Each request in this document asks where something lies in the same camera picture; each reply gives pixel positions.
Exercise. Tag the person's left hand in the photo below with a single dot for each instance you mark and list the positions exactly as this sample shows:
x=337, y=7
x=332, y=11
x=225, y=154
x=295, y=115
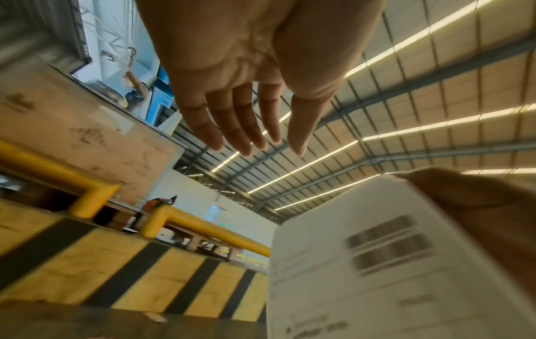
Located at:
x=251, y=49

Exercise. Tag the person's right hand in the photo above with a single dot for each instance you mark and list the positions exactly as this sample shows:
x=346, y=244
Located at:
x=494, y=218

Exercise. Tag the white printed label paper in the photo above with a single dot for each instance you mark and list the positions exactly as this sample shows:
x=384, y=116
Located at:
x=377, y=281

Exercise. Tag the white cone roll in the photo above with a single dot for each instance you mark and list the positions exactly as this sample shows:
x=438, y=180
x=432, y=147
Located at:
x=171, y=123

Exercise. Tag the wrapped pallet load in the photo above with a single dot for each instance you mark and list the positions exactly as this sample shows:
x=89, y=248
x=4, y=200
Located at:
x=216, y=215

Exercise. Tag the wooden pallet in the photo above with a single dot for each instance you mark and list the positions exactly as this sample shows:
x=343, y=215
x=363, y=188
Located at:
x=197, y=243
x=117, y=218

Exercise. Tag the large brown plywood crate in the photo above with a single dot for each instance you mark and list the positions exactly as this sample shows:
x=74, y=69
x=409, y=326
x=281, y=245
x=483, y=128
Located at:
x=63, y=132

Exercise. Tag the grey shipping container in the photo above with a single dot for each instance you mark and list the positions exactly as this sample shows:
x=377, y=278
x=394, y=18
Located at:
x=37, y=26

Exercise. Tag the yellow black striped barrier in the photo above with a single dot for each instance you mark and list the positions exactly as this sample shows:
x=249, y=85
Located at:
x=83, y=265

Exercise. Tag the clear plastic scrap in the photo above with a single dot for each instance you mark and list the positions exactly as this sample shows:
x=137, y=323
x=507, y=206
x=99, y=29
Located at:
x=155, y=317

